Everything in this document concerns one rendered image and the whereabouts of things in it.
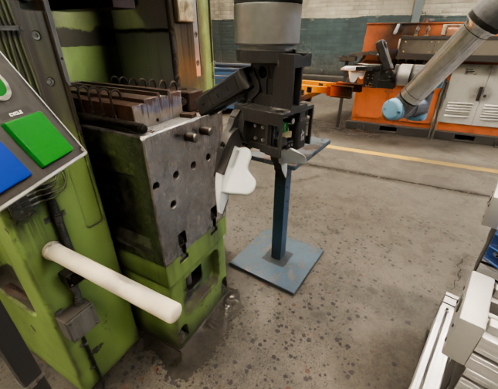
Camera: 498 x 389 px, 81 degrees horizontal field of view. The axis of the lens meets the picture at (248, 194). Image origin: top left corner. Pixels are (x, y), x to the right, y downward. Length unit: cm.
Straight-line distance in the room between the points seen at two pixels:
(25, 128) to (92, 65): 87
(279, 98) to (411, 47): 375
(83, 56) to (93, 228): 67
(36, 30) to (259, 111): 66
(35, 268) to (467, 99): 421
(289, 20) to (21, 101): 42
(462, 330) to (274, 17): 51
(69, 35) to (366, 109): 362
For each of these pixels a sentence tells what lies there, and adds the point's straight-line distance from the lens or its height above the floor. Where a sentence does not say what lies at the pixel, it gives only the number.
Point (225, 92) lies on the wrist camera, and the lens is 40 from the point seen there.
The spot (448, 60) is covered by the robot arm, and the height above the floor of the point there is 108.
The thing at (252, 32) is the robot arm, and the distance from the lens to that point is 35.
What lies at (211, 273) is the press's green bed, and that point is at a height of 17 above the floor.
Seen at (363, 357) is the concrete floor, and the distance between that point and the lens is 144.
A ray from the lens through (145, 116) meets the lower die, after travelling 90.
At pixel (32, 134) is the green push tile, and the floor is 102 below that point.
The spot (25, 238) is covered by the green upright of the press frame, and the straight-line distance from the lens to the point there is 95.
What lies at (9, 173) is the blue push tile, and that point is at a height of 99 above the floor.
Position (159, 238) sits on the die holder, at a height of 59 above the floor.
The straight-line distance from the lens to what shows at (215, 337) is 141.
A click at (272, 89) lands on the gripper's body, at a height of 109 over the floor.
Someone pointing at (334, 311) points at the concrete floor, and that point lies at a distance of 154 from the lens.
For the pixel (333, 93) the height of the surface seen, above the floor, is 94.
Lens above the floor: 115
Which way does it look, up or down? 29 degrees down
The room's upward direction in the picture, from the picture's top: straight up
